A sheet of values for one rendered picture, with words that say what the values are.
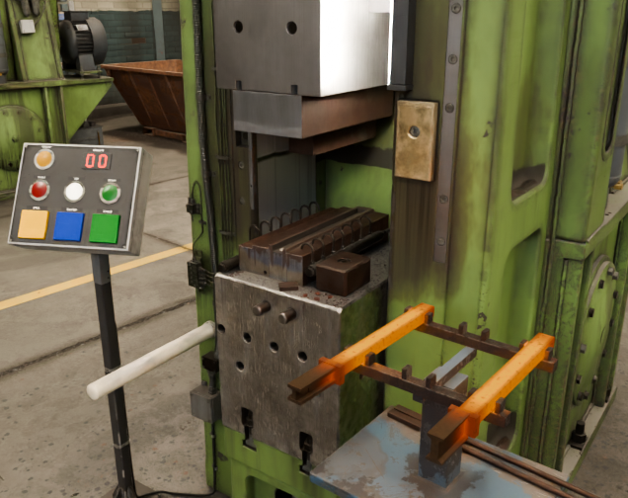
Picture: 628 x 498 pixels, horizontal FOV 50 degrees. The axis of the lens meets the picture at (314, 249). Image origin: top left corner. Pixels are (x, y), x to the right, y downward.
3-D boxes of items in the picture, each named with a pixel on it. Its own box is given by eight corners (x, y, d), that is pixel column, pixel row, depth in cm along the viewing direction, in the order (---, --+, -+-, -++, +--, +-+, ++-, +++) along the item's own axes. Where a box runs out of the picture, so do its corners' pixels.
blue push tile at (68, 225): (79, 240, 176) (83, 212, 177) (52, 239, 177) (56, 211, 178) (82, 241, 178) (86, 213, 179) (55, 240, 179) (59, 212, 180)
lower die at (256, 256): (302, 287, 163) (302, 253, 161) (239, 269, 174) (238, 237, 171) (387, 239, 196) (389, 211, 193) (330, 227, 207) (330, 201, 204)
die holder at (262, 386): (337, 476, 166) (340, 309, 151) (221, 425, 186) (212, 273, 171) (436, 378, 209) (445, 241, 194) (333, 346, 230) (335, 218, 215)
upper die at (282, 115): (301, 138, 151) (301, 96, 148) (233, 129, 162) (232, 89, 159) (392, 115, 184) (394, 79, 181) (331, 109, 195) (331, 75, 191)
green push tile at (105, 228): (115, 243, 174) (119, 214, 175) (88, 241, 175) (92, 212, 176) (118, 244, 176) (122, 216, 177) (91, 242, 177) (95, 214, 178)
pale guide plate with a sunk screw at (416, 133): (430, 182, 150) (434, 103, 144) (393, 176, 154) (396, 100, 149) (433, 180, 151) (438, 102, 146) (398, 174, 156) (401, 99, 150)
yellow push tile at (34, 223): (43, 238, 177) (47, 210, 179) (17, 237, 178) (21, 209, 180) (47, 239, 179) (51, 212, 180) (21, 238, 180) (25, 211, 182)
